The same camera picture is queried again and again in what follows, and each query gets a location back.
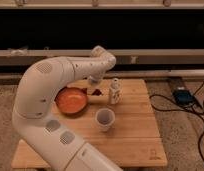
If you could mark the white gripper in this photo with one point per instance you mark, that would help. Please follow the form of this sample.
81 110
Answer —
93 82

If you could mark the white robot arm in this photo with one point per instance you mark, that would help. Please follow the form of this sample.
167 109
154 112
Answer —
34 120

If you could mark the orange ceramic bowl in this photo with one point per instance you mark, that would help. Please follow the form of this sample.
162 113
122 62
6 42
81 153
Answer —
71 100

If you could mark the small white bottle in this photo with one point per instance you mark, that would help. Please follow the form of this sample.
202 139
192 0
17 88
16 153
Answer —
114 91

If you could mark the white paper cup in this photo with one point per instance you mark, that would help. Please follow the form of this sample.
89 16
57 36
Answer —
105 118

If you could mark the wooden table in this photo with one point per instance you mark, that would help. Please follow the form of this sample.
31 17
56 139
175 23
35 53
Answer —
134 139

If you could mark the blue power adapter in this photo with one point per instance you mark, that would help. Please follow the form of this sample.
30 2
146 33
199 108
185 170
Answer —
183 96

